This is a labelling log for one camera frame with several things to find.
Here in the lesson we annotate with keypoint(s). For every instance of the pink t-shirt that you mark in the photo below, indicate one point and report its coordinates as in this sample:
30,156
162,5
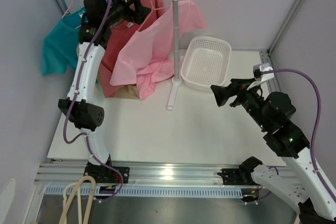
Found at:
145,59

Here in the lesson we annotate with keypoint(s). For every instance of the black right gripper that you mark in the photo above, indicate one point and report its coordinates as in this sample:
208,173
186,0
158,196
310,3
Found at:
238,87

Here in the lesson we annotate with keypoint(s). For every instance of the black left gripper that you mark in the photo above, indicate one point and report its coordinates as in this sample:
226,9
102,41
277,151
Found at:
140,12

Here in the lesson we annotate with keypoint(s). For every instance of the white slotted cable duct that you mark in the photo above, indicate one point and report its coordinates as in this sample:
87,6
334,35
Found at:
147,191

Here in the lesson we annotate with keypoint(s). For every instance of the aluminium mounting rail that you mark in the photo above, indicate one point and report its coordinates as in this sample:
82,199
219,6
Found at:
140,174

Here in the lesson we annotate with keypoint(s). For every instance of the tan t-shirt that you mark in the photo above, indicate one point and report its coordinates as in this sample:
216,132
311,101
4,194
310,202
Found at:
120,35

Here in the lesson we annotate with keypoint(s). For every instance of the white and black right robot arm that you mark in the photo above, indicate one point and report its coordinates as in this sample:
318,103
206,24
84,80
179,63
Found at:
310,201

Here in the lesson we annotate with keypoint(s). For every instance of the coral red t-shirt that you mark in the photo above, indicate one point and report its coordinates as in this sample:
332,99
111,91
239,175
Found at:
154,16

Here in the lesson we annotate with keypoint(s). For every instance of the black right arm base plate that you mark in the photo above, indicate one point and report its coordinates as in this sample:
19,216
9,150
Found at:
236,176

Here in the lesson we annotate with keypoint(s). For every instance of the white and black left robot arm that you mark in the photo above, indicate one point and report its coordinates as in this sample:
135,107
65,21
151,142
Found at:
83,117

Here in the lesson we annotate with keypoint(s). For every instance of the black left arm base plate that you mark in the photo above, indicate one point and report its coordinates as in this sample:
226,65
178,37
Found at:
102,174

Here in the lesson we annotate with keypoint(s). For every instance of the pink wire hanger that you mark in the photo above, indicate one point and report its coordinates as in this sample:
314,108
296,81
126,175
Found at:
152,9

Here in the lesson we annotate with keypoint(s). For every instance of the white perforated plastic basket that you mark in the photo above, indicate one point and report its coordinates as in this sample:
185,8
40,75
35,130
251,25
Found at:
206,63

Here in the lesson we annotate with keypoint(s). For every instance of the teal t-shirt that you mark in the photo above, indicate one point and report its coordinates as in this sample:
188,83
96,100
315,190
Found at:
60,45

